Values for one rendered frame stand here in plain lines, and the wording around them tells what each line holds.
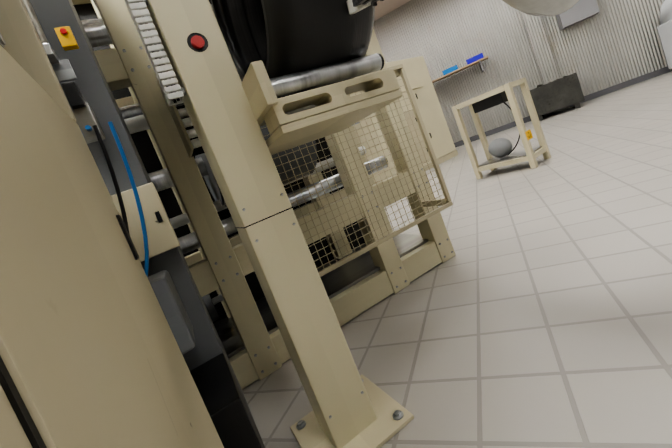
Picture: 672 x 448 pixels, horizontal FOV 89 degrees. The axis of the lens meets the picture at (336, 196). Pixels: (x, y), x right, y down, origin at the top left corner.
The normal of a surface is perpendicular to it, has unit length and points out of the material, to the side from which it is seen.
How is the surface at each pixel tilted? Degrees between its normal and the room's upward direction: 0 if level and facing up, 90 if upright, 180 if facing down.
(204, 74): 90
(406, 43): 90
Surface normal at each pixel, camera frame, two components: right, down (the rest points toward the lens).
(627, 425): -0.36, -0.93
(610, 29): -0.37, 0.23
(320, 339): 0.42, -0.08
